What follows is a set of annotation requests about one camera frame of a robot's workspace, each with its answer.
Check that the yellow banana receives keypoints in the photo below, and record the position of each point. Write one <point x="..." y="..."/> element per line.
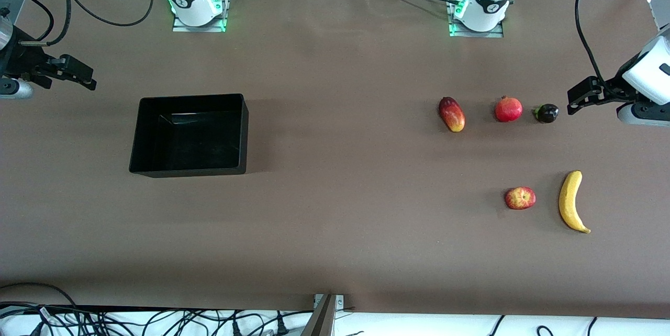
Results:
<point x="568" y="202"/>

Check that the red yellow apple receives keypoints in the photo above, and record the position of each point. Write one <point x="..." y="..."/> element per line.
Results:
<point x="520" y="198"/>

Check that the black rectangular plastic box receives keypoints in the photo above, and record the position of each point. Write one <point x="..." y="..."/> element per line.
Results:
<point x="188" y="137"/>

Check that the dark purple eggplant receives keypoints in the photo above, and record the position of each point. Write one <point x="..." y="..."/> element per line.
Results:
<point x="547" y="113"/>

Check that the red pomegranate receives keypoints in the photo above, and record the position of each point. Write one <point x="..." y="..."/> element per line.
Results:
<point x="508" y="110"/>

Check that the red yellow mango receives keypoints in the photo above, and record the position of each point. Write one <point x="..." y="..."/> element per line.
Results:
<point x="451" y="114"/>

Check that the black power plug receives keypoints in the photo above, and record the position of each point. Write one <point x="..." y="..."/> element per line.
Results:
<point x="236" y="328"/>
<point x="282" y="325"/>

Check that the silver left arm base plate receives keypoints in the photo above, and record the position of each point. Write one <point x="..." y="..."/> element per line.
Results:
<point x="497" y="32"/>

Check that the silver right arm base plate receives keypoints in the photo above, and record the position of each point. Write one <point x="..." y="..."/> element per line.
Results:
<point x="180" y="26"/>

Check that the silver post mounting bracket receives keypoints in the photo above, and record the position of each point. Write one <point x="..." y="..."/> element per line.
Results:
<point x="340" y="302"/>

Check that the grey metal post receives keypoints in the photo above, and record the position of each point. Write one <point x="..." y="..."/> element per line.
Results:
<point x="319" y="320"/>

